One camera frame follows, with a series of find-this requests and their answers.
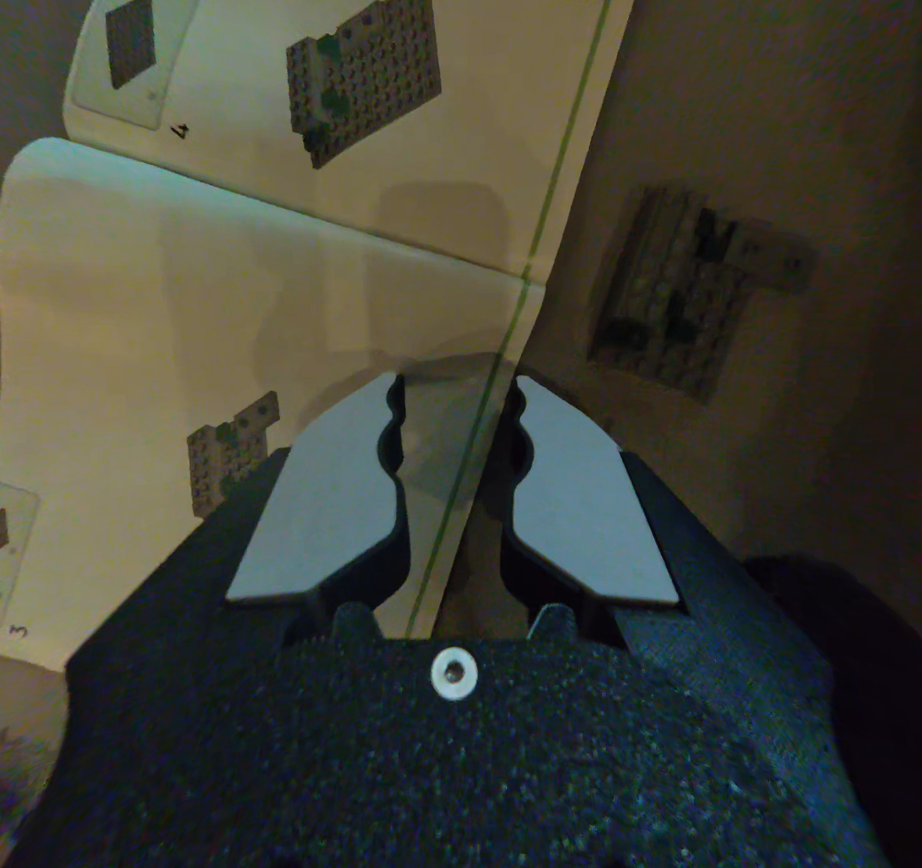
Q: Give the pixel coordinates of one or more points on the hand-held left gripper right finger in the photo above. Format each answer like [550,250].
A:
[583,508]

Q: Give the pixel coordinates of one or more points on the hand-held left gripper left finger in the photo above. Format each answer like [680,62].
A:
[324,500]

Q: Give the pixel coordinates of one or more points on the grey brick plate build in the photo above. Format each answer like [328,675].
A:
[684,299]

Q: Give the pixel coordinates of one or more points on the brick instruction booklet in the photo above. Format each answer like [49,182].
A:
[252,270]

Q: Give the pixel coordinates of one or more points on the grey desk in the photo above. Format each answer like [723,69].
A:
[756,90]

